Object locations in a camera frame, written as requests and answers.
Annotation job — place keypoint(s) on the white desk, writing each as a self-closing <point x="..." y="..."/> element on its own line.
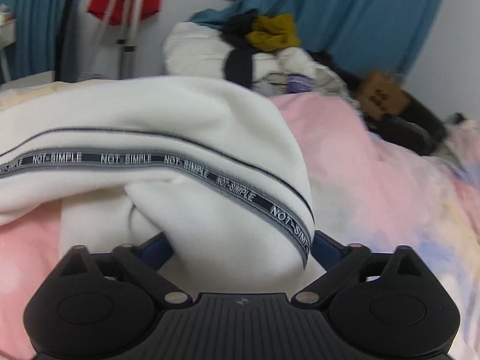
<point x="7" y="38"/>

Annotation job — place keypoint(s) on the blue curtain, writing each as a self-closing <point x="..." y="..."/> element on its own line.
<point x="360" y="35"/>
<point x="45" y="38"/>

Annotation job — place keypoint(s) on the brown cardboard box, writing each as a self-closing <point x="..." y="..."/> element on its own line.
<point x="381" y="95"/>

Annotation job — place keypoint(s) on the pink blue bed sheet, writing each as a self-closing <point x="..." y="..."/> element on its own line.
<point x="364" y="190"/>

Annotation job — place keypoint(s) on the dark navy garment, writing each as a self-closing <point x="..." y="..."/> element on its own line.
<point x="238" y="67"/>

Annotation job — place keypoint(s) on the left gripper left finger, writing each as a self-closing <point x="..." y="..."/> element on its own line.
<point x="140" y="264"/>

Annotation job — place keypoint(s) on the white knit sweater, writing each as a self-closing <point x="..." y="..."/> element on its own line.
<point x="211" y="165"/>

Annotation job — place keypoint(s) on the blue curtain right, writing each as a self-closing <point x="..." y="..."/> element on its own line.
<point x="360" y="35"/>

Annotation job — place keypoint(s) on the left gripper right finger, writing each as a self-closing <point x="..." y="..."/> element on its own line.
<point x="342" y="264"/>

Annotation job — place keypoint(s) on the black bag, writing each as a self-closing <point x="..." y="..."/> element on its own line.
<point x="417" y="128"/>

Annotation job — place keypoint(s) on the yellow garment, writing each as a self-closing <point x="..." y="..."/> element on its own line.
<point x="270" y="34"/>

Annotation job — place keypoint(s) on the blue curtain left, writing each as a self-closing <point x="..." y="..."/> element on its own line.
<point x="45" y="38"/>

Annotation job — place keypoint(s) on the white bundled clothes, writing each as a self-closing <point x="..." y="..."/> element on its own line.
<point x="197" y="51"/>

